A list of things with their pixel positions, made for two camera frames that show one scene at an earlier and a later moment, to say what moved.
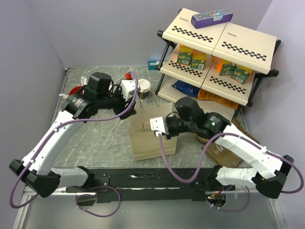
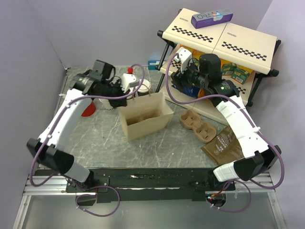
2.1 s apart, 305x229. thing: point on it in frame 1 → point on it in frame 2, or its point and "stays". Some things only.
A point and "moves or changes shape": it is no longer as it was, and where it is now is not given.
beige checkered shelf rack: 218,64 stays
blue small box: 154,65 stays
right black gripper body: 177,125 → 191,77
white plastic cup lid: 145,85 stays
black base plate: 135,185 stays
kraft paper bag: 145,143 moves or changes shape
